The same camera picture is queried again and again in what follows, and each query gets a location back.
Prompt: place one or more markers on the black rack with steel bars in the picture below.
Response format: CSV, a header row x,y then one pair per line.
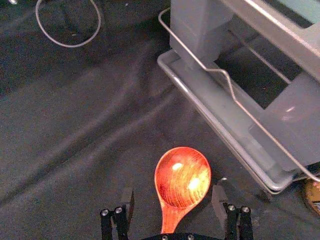
x,y
240,100

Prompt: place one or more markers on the red-brown wooden spoon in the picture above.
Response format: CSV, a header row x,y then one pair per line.
x,y
182,175

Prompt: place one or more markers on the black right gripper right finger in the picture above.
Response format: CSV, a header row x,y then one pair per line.
x,y
235,222

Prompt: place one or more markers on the black table cloth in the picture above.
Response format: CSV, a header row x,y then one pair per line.
x,y
75,112

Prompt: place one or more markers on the shallow brown cardboard tray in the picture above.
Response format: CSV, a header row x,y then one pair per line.
x,y
312,197

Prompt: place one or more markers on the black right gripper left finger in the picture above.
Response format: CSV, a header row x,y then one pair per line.
x,y
121,220

